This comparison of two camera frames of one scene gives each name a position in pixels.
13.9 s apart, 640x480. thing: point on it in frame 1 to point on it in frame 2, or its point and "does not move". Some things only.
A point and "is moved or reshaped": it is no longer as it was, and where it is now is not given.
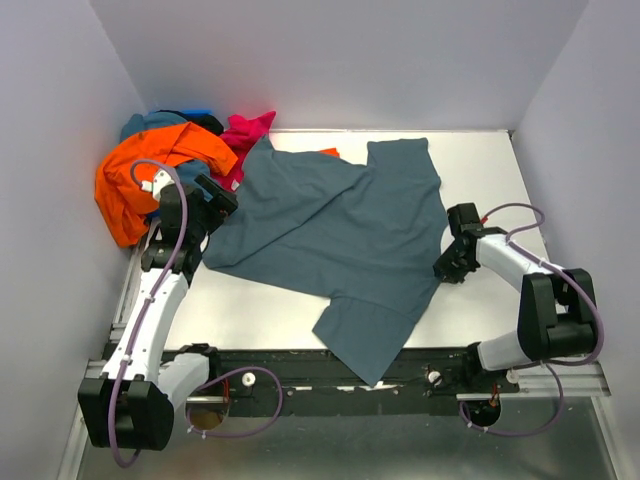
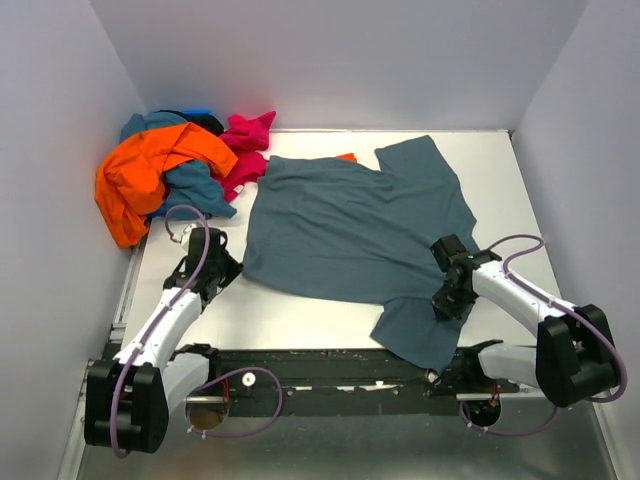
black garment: x=209 y=122 does not move
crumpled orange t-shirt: x=124 y=206 does not move
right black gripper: x=451 y=265 to x=451 y=298
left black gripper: x=216 y=195 to x=226 y=270
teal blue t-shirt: x=187 y=170 does not move
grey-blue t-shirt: x=370 y=231 is moved or reshaped
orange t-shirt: x=330 y=152 to x=347 y=157
